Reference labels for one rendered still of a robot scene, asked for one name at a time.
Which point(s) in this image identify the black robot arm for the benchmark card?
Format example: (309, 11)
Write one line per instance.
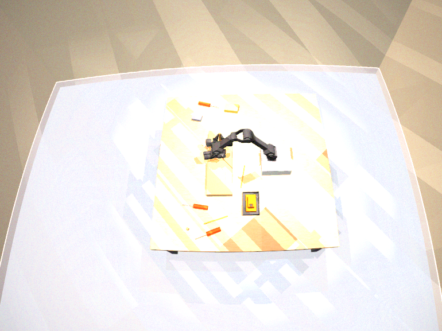
(218, 151)

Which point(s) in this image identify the tan wooden panel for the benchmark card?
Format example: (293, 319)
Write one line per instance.
(219, 170)

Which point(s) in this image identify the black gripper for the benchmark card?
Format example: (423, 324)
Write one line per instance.
(209, 143)

